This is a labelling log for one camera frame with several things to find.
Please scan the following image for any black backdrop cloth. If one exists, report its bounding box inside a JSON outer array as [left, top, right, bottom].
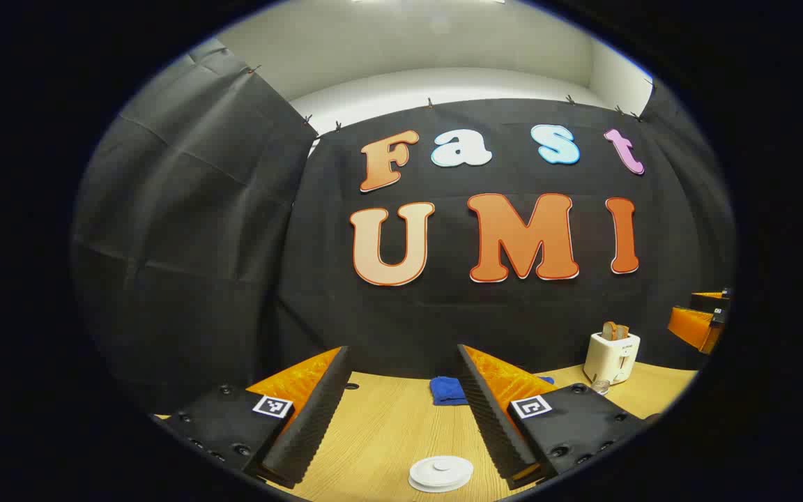
[[70, 38, 735, 412]]

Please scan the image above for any white teacup lid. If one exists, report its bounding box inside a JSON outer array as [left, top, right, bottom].
[[411, 456, 475, 487]]

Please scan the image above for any white toaster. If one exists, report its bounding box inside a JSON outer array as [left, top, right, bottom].
[[583, 332, 641, 386]]

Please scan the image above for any blue towel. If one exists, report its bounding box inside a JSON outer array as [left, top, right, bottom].
[[429, 376, 556, 406]]

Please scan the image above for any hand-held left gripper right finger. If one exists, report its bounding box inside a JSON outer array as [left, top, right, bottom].
[[457, 344, 653, 491]]

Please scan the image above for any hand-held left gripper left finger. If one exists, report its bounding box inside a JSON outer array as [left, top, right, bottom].
[[165, 347, 352, 489]]

